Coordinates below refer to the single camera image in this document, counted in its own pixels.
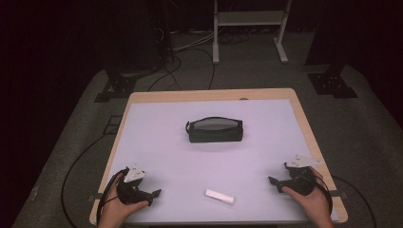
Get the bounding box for white eraser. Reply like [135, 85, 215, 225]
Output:
[204, 188, 236, 205]

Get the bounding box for person's right hand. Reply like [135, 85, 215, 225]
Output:
[280, 166, 335, 228]

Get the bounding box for right hand-held gripper cable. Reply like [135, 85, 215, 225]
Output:
[312, 172, 378, 228]

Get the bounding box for white metal desk frame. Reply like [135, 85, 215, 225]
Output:
[212, 0, 293, 66]

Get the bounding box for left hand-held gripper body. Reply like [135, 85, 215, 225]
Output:
[116, 163, 154, 206]

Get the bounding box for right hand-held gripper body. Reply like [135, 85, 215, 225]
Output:
[281, 154, 323, 197]

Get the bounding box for black floor cable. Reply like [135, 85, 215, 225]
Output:
[146, 47, 217, 93]

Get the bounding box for black stand base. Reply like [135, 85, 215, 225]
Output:
[306, 64, 359, 100]
[93, 71, 139, 104]

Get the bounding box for person's left hand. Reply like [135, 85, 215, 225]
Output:
[97, 172, 150, 228]

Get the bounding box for left hand-held gripper cable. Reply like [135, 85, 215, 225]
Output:
[95, 167, 130, 226]

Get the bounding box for black pencil case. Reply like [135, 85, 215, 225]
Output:
[184, 116, 245, 144]

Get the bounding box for hand-held gripper cable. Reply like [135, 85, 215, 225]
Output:
[95, 167, 130, 226]
[312, 172, 378, 228]

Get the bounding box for wooden table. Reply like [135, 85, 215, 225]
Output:
[88, 87, 349, 227]

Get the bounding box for white floor cables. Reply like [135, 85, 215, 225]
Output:
[170, 28, 217, 52]

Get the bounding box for white table mat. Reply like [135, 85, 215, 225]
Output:
[106, 98, 340, 223]

